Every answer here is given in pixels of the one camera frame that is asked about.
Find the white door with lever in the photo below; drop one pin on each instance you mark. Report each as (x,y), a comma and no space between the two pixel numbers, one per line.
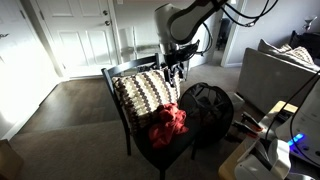
(20,66)

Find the metal door deadbolt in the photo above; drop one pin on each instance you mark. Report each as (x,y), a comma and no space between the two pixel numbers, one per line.
(105,12)

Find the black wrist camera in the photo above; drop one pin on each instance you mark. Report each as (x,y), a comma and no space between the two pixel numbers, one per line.
(191,46)

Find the black wooden chair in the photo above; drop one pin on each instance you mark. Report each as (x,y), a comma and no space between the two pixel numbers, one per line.
(166,146)

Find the round metal door knob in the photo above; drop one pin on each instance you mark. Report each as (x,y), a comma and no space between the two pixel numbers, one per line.
(107,23)

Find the small desk lamp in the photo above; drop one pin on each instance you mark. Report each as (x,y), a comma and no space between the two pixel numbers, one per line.
(308,22)

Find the small black adapter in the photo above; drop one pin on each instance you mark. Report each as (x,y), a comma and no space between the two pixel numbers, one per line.
(284,115)

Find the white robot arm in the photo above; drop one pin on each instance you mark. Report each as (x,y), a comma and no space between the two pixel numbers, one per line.
(186,23)

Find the grey sofa cushion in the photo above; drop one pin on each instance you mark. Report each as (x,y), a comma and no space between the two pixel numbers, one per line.
(271,46)

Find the red t-shirt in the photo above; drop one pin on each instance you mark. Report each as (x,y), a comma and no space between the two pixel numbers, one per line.
(166,126)

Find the zigzag patterned pillow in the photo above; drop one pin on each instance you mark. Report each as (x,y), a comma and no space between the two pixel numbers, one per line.
(143,96)

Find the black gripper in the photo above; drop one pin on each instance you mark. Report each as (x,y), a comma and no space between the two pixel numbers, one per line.
(174,57)

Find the white panel door with knob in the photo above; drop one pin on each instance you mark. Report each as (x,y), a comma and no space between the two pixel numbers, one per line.
(76,43)

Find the grey sofa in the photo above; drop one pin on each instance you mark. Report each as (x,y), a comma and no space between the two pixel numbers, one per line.
(266,80)

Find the patterned sofa cushion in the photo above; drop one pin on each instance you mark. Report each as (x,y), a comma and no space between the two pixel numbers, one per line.
(301,54)

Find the dark side furniture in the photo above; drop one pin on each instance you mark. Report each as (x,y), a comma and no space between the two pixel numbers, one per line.
(313,41)

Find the black mesh bag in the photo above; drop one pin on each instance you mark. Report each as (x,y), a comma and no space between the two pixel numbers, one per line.
(213,110)

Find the white light switch plate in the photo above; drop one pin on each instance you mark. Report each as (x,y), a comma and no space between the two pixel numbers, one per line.
(119,1)

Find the white plastic device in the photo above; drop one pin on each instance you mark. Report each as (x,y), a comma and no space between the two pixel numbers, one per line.
(260,166)

